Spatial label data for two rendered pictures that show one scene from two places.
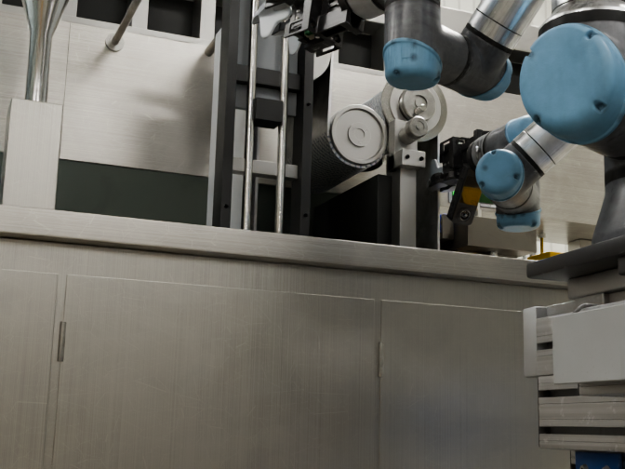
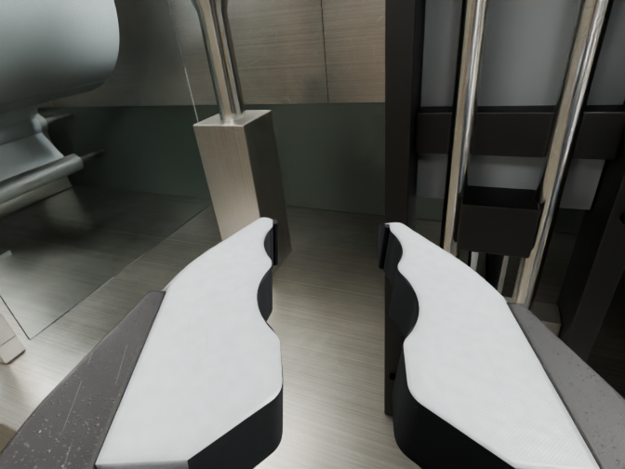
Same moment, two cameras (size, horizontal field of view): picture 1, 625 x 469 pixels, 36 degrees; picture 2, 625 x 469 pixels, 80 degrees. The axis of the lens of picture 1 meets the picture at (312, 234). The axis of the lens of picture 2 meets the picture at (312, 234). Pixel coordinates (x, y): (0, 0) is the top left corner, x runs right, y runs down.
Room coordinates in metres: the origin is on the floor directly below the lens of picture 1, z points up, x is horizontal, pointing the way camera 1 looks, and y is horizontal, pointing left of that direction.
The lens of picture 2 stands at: (1.35, 0.00, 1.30)
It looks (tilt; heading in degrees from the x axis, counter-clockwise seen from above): 30 degrees down; 47
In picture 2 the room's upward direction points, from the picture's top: 6 degrees counter-clockwise
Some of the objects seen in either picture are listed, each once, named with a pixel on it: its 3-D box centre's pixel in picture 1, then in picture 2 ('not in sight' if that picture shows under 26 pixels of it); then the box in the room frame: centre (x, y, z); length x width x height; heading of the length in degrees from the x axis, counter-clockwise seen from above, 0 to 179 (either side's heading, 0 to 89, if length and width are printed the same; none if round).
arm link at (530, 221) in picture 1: (515, 195); not in sight; (1.60, -0.35, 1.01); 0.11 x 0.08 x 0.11; 158
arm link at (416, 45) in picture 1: (420, 46); not in sight; (1.22, -0.14, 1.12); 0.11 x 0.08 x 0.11; 134
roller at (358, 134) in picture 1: (334, 150); not in sight; (1.92, -0.04, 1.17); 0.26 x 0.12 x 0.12; 22
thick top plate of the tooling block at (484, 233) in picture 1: (451, 249); not in sight; (2.06, -0.30, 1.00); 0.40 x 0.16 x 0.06; 22
